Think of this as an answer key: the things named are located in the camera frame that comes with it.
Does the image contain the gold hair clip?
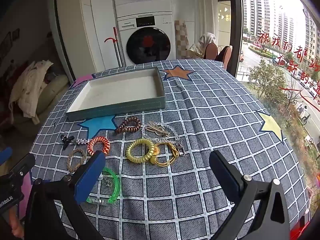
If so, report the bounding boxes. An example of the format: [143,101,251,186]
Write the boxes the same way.
[145,121,173,137]

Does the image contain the black window frame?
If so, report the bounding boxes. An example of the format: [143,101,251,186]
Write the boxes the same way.
[229,0,245,80]

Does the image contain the green translucent bracelet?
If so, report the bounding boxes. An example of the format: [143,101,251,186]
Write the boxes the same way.
[86,167,121,205]

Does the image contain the yellow cord sunflower keychain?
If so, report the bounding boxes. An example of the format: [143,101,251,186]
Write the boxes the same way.
[152,141,186,167]

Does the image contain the orange spiral hair tie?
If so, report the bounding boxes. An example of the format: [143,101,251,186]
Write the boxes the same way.
[87,137,111,157]

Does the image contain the framed wall pictures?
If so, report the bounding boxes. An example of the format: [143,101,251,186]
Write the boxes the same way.
[0,29,20,63]

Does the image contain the checked star-patch tablecloth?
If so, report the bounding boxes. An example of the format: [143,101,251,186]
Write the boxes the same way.
[29,59,312,240]

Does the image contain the checkered hanging cloth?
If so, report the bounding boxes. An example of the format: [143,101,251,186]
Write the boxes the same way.
[174,20,190,60]

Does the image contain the pink chair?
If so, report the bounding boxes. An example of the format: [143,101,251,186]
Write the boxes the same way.
[222,45,233,70]
[205,43,220,61]

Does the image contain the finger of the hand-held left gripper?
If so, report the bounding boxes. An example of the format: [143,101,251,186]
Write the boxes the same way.
[4,153,36,181]
[0,147,13,165]

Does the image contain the red-handled mop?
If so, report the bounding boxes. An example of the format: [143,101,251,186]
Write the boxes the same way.
[104,27,125,68]

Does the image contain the pile of white clothes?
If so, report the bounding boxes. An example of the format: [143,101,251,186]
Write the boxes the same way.
[9,60,54,124]

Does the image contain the white washing machine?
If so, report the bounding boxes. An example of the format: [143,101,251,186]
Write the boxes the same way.
[117,15,175,68]

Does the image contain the white tall cabinet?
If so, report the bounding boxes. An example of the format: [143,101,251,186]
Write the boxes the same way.
[56,0,120,80]

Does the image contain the yellow spiral hair tie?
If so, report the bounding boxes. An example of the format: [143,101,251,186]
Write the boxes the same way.
[125,139,156,165]

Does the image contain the white garment on chair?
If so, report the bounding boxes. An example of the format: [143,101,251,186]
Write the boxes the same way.
[199,33,217,52]

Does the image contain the clear crystal bead chain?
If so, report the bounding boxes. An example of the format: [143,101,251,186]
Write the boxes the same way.
[141,122,179,143]

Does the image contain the grey-green shallow tray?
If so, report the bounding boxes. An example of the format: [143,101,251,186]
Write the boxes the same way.
[66,67,166,122]

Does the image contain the cream sofa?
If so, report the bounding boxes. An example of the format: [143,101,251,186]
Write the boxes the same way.
[15,74,70,124]

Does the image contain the brown spiral hair tie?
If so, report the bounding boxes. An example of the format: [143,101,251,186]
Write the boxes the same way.
[115,117,142,134]

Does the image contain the person's left hand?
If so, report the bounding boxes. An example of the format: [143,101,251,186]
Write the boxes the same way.
[10,215,25,239]

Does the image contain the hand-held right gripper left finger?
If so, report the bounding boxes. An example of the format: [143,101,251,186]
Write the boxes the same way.
[24,151,106,240]

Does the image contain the woven bag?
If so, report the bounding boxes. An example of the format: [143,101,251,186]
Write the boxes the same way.
[187,44,208,60]

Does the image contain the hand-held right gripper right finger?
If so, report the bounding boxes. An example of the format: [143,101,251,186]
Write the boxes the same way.
[209,150,292,240]

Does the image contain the brown braided bracelet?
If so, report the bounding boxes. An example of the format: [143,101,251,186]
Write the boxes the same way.
[66,149,87,173]

